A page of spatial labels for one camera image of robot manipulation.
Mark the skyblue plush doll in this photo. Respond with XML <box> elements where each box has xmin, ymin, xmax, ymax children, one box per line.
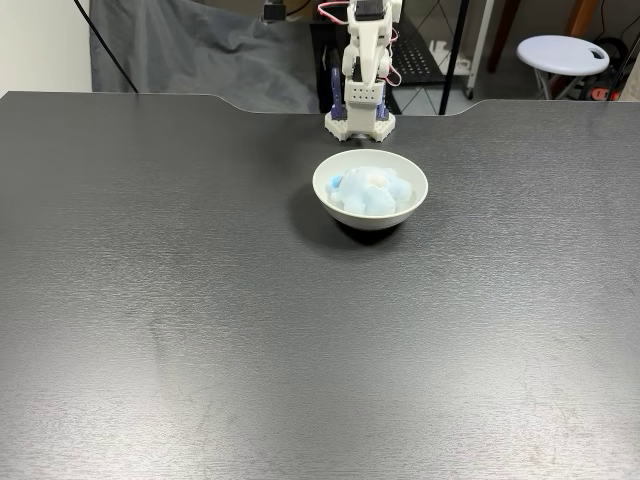
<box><xmin>323</xmin><ymin>166</ymin><xmax>415</xmax><ymax>216</ymax></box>

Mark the white ceramic bowl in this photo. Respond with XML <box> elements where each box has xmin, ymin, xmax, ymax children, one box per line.
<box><xmin>312</xmin><ymin>149</ymin><xmax>430</xmax><ymax>231</ymax></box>

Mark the blue table clamp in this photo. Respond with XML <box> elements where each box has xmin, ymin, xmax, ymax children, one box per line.
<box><xmin>377</xmin><ymin>84</ymin><xmax>396</xmax><ymax>121</ymax></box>
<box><xmin>327</xmin><ymin>67</ymin><xmax>349</xmax><ymax>122</ymax></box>

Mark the black mesh shelf rack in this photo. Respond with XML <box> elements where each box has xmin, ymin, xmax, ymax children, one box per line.
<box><xmin>309</xmin><ymin>0</ymin><xmax>481</xmax><ymax>116</ymax></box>

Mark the black metal pole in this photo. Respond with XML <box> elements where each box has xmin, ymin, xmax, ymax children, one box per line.
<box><xmin>439</xmin><ymin>0</ymin><xmax>471</xmax><ymax>116</ymax></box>

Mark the grey cloth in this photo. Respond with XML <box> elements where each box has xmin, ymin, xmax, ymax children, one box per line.
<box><xmin>89</xmin><ymin>0</ymin><xmax>326</xmax><ymax>114</ymax></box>

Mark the brown wooden furniture leg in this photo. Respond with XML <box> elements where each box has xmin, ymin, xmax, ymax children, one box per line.
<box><xmin>487</xmin><ymin>0</ymin><xmax>511</xmax><ymax>74</ymax></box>

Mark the black tripod leg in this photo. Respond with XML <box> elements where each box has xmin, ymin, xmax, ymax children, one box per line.
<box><xmin>73</xmin><ymin>0</ymin><xmax>139</xmax><ymax>94</ymax></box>

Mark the white round stool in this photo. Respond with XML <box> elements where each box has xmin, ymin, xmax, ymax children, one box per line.
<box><xmin>516</xmin><ymin>34</ymin><xmax>611</xmax><ymax>101</ymax></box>

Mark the red black servo cable bundle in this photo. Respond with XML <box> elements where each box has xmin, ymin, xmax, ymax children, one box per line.
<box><xmin>384</xmin><ymin>27</ymin><xmax>404</xmax><ymax>87</ymax></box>

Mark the red white gripper cable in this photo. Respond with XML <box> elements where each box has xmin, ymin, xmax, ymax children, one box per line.
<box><xmin>317</xmin><ymin>1</ymin><xmax>351</xmax><ymax>26</ymax></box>

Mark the white rack post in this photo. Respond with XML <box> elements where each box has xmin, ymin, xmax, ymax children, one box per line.
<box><xmin>467</xmin><ymin>0</ymin><xmax>496</xmax><ymax>99</ymax></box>

